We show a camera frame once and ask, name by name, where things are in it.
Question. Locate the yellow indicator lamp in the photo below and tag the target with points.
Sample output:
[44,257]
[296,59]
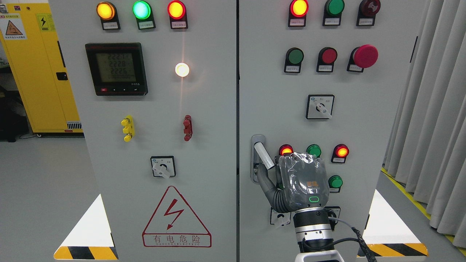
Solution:
[108,15]

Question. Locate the right grey cabinet door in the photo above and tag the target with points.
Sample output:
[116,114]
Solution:
[319,82]

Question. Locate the red lamp top right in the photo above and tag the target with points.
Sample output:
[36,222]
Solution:
[297,15]

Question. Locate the white indicator light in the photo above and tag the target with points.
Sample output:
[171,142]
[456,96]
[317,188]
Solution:
[182,69]

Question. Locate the red electric danger sign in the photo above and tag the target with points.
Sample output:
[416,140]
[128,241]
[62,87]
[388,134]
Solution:
[175,224]

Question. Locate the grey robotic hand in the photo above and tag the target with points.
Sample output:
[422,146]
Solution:
[305,183]

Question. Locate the yellow safety cabinet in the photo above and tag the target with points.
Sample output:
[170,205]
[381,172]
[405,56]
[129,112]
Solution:
[31,43]

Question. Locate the green button top right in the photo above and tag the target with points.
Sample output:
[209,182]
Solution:
[332,12]

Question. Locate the green push button second row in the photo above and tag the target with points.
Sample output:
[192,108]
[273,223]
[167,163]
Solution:
[293,60]

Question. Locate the green button lower right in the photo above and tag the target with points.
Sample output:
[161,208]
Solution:
[335,183]

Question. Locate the black digital power meter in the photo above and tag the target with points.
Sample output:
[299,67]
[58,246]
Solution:
[117,69]

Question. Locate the red lamp middle left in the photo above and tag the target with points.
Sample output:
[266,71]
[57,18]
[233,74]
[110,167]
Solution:
[285,149]

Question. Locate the red emergency stop button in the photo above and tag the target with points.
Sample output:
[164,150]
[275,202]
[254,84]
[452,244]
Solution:
[362,57]

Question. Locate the grey curtain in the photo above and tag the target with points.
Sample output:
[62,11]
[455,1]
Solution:
[427,147]

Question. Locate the left grey cabinet door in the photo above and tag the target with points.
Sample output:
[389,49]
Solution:
[206,166]

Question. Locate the green button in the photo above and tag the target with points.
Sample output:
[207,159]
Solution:
[332,12]
[335,183]

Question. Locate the red terminal connector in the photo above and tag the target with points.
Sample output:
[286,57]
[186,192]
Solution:
[188,128]

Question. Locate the red lamp middle right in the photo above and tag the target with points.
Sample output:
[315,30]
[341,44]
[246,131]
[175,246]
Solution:
[340,153]

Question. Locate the upper right rotary switch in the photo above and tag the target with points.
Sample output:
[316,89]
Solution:
[319,107]

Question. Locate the silver door handle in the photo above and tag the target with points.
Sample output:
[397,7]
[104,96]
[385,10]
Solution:
[259,155]

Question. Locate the grey cabinet door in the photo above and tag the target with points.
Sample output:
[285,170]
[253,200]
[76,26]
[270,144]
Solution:
[206,166]
[319,82]

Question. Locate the green indicator lamp top left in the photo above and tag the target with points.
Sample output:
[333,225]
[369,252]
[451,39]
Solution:
[143,15]

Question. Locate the red push button second row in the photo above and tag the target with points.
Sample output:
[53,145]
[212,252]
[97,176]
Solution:
[326,59]

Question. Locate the red indicator lamp top left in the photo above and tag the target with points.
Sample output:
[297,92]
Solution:
[177,14]

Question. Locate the dark red buzzer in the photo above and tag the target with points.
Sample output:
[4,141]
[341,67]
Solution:
[367,12]

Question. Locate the black key selector switch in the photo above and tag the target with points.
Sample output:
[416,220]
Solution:
[333,212]

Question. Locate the yellow terminal connector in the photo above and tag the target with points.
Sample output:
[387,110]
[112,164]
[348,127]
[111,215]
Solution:
[128,128]

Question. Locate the lower white rotary switch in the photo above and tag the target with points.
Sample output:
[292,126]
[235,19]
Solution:
[279,220]

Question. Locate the green lamp middle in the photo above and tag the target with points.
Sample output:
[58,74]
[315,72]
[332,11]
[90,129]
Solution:
[314,150]

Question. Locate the left rotary selector switch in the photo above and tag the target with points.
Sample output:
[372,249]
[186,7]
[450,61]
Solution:
[163,166]

